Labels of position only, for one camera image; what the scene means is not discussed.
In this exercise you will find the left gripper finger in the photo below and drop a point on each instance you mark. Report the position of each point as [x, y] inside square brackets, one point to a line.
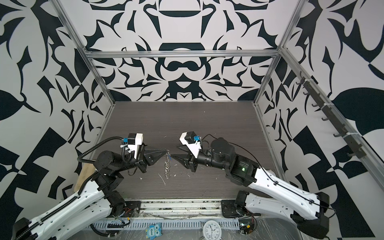
[152, 159]
[155, 151]

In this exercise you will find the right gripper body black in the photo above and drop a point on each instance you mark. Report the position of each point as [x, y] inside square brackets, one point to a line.
[194, 161]

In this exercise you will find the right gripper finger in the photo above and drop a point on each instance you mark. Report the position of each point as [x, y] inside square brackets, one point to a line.
[182, 159]
[183, 148]

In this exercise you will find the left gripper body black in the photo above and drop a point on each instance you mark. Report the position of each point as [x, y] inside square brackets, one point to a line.
[142, 159]

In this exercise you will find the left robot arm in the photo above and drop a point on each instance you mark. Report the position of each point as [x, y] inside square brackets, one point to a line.
[96, 199]

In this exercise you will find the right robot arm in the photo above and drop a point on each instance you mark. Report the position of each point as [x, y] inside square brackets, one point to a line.
[304, 209]

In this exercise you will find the blue owl toy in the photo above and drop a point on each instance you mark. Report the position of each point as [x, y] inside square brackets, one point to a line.
[154, 231]

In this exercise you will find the white analog clock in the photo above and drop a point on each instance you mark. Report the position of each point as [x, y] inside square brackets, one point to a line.
[212, 230]

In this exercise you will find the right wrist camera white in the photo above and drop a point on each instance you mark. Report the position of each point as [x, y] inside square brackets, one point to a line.
[192, 141]

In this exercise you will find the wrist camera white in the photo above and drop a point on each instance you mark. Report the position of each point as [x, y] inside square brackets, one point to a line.
[192, 141]
[131, 145]

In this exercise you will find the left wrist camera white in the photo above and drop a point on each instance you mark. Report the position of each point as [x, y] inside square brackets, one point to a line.
[131, 145]

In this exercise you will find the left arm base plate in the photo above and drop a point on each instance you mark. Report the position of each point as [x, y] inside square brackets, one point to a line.
[131, 209]

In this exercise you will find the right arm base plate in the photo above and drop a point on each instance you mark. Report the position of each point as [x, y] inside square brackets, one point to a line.
[229, 209]

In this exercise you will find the white slotted cable duct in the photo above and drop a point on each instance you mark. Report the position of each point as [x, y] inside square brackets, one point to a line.
[136, 225]

